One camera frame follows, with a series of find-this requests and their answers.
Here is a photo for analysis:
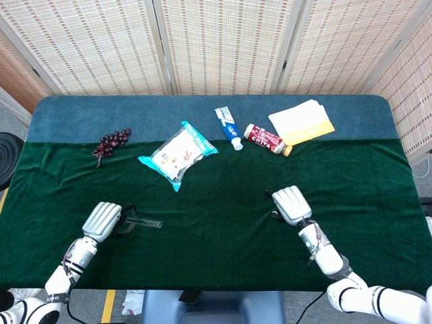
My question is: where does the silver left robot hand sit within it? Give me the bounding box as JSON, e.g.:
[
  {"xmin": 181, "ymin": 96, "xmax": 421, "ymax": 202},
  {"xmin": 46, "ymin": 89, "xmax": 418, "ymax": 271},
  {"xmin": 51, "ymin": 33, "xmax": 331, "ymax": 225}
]
[{"xmin": 82, "ymin": 201, "xmax": 139, "ymax": 242}]

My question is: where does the yellow folded cloth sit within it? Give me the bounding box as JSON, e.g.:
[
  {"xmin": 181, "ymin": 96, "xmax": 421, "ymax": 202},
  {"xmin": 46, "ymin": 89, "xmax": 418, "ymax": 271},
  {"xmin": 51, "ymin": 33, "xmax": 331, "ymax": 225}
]
[{"xmin": 279, "ymin": 120, "xmax": 336, "ymax": 146}]

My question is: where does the blue table cover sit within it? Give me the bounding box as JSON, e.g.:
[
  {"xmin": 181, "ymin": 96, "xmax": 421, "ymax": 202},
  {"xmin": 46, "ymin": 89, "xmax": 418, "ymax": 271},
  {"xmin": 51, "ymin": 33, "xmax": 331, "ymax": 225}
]
[{"xmin": 26, "ymin": 94, "xmax": 400, "ymax": 144}]

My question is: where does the woven bamboo folding screen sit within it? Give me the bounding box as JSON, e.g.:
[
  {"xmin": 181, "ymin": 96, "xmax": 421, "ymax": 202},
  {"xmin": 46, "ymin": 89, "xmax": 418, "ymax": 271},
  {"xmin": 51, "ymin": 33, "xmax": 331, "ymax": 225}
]
[{"xmin": 0, "ymin": 0, "xmax": 432, "ymax": 156}]

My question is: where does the red Costa coffee bottle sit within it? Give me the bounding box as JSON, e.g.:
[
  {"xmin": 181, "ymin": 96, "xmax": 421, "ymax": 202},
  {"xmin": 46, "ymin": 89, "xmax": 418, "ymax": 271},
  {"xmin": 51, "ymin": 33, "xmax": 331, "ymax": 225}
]
[{"xmin": 243, "ymin": 123, "xmax": 294, "ymax": 157}]

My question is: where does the teal-edged clear snack packet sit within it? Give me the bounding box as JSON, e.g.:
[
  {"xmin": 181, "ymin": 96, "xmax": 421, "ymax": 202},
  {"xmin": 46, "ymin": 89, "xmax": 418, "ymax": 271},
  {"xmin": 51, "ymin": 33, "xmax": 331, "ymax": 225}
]
[{"xmin": 137, "ymin": 120, "xmax": 219, "ymax": 192}]

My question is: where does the white crumpled paper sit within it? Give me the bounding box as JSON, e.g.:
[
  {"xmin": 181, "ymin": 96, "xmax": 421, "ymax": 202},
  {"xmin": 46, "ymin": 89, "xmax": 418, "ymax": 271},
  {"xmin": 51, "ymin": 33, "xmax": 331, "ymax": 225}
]
[{"xmin": 121, "ymin": 290, "xmax": 145, "ymax": 315}]

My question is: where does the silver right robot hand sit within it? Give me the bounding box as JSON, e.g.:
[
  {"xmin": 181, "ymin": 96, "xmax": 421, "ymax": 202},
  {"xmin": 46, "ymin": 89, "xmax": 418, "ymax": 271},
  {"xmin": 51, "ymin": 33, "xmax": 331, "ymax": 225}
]
[{"xmin": 265, "ymin": 185, "xmax": 313, "ymax": 226}]

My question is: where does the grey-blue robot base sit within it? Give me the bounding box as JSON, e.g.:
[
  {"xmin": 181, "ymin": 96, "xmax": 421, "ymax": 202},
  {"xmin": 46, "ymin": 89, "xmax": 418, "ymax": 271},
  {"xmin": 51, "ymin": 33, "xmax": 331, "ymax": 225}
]
[{"xmin": 141, "ymin": 290, "xmax": 286, "ymax": 324}]

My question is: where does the dark red grape bunch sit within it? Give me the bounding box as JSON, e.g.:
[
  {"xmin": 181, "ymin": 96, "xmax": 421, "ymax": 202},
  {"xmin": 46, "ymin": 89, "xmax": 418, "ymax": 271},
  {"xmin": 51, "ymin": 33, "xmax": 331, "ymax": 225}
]
[{"xmin": 92, "ymin": 127, "xmax": 133, "ymax": 168}]

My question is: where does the dark green velvet cloth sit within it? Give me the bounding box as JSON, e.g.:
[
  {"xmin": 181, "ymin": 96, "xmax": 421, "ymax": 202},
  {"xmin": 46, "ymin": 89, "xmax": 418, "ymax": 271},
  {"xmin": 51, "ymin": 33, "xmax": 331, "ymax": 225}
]
[{"xmin": 0, "ymin": 137, "xmax": 432, "ymax": 292}]

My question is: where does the transparent glass test tube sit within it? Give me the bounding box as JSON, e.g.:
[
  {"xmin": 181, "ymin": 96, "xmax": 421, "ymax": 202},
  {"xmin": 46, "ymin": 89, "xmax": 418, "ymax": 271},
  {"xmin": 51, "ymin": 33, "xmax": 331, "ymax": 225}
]
[{"xmin": 119, "ymin": 215, "xmax": 163, "ymax": 231}]

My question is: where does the black round stool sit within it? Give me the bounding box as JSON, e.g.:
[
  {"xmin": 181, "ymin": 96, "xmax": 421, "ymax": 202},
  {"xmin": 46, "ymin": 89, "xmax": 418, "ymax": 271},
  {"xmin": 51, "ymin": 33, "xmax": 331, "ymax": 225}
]
[{"xmin": 0, "ymin": 132, "xmax": 25, "ymax": 192}]

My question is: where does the blue white toothpaste tube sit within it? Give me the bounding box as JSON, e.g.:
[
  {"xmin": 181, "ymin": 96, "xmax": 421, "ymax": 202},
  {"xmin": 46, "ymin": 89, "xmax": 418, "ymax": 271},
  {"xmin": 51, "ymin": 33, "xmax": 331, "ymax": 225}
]
[{"xmin": 214, "ymin": 106, "xmax": 244, "ymax": 151}]

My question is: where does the small black flat device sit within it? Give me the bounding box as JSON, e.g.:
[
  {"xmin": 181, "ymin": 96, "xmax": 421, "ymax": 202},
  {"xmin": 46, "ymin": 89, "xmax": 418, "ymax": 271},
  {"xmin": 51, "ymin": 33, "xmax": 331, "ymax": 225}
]
[{"xmin": 178, "ymin": 290, "xmax": 200, "ymax": 304}]

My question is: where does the white folded cloth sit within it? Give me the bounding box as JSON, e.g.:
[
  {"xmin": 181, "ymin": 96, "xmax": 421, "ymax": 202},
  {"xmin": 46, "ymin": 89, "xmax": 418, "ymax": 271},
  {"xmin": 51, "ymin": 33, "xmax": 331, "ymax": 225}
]
[{"xmin": 268, "ymin": 99, "xmax": 327, "ymax": 138}]

